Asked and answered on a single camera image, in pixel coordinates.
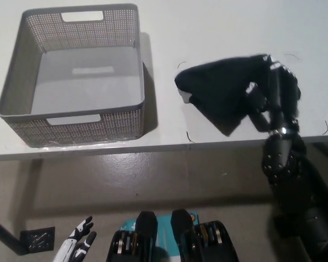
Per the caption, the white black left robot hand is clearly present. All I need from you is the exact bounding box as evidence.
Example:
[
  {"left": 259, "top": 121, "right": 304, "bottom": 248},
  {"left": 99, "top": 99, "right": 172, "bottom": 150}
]
[{"left": 53, "top": 216, "right": 97, "bottom": 262}]

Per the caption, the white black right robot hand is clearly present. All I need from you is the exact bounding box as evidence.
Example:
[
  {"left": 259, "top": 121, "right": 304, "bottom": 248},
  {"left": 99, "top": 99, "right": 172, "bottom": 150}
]
[{"left": 244, "top": 54, "right": 303, "bottom": 136}]

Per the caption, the black t-shirt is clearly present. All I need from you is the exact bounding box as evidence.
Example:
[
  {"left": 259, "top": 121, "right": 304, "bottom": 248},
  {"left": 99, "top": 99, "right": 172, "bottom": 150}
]
[{"left": 174, "top": 54, "right": 303, "bottom": 137}]

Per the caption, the black ribbed robot body block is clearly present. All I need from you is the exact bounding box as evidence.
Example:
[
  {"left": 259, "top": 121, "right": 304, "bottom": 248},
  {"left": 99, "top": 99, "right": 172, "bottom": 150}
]
[
  {"left": 108, "top": 211, "right": 159, "bottom": 262},
  {"left": 171, "top": 209, "right": 238, "bottom": 262}
]

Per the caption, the clear adhesive tape strip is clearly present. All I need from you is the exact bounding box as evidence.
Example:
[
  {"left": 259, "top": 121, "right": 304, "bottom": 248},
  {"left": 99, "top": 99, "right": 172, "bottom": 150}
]
[{"left": 30, "top": 139, "right": 143, "bottom": 150}]

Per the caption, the grey perforated plastic basket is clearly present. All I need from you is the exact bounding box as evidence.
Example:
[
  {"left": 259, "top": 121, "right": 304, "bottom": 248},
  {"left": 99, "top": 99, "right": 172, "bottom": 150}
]
[{"left": 0, "top": 3, "right": 147, "bottom": 148}]

